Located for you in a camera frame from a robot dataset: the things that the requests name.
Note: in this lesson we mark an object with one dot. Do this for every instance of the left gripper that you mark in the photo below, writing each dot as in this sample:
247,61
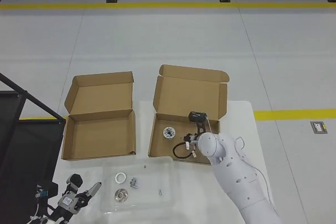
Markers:
68,202

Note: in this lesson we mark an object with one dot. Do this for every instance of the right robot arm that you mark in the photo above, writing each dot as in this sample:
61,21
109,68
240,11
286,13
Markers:
235,173

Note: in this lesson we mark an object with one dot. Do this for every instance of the round flanged metal bush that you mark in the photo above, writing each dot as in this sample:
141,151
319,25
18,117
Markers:
121,195

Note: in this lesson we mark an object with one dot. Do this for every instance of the cardboard box with plain lid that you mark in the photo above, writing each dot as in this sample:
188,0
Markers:
100,134

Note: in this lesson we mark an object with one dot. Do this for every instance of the deep clear plastic tray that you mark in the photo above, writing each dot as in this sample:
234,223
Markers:
148,179

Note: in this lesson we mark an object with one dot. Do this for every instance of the dark mesh fence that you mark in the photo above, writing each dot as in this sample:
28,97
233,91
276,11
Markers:
22,156

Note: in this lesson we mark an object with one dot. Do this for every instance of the round metal gear hub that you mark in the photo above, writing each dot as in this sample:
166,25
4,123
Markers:
168,132

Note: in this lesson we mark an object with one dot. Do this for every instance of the cardboard box with notched lid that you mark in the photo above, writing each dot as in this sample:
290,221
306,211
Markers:
184,95

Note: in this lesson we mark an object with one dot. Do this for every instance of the grey floor outlet plate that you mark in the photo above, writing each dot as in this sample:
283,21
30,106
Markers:
318,127

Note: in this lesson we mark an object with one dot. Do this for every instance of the small metal bracket part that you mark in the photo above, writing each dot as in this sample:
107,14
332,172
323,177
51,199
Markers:
133,183

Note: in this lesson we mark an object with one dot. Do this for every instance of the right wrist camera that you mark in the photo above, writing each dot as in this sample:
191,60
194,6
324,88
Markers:
197,116

